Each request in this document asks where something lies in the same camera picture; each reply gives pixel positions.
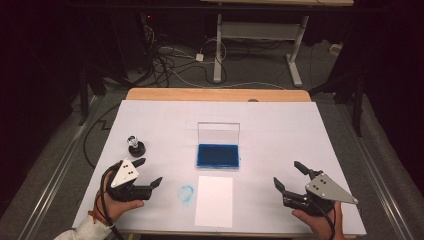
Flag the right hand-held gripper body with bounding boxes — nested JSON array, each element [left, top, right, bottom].
[[282, 172, 360, 217]]

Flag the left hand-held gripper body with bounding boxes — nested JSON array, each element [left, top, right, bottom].
[[106, 158, 153, 203]]

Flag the black stamp with clear handle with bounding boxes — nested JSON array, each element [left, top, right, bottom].
[[126, 134, 147, 158]]

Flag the blue ink pad clear lid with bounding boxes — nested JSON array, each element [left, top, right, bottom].
[[195, 121, 241, 171]]

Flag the person's right hand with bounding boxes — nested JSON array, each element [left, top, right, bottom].
[[292, 201, 345, 240]]

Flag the person's left hand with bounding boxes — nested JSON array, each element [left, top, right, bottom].
[[94, 169, 145, 223]]

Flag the white table cover board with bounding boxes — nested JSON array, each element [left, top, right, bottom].
[[71, 99, 368, 237]]

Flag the white paper sheet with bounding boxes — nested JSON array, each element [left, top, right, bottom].
[[194, 175, 234, 229]]

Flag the black metal stand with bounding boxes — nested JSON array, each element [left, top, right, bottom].
[[308, 64, 368, 138], [74, 56, 108, 127]]

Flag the blue ink ring stain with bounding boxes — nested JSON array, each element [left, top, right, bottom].
[[176, 184, 195, 204]]

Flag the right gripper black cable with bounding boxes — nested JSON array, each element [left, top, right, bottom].
[[311, 199, 336, 240]]

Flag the red wrist bracelet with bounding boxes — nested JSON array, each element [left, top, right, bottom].
[[87, 210, 112, 228]]

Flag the black floor cable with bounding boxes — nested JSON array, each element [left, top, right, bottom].
[[83, 103, 121, 169]]

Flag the aluminium floor rail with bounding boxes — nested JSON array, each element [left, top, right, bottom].
[[336, 103, 416, 240], [14, 94, 104, 240]]

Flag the white floor cable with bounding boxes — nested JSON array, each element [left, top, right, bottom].
[[166, 64, 288, 91]]

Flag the tangle of floor cables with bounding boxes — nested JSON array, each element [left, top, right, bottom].
[[141, 23, 229, 88]]

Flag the white metal desk frame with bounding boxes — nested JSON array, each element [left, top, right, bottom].
[[199, 0, 355, 88]]

